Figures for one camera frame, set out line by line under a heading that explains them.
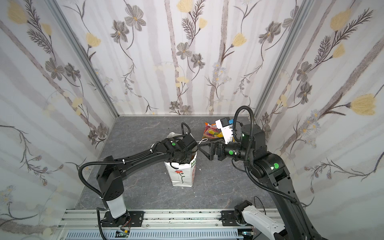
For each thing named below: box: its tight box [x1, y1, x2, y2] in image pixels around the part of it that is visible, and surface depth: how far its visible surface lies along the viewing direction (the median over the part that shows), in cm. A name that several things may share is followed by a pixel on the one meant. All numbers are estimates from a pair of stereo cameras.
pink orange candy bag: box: [202, 122, 224, 139], surface depth 109 cm
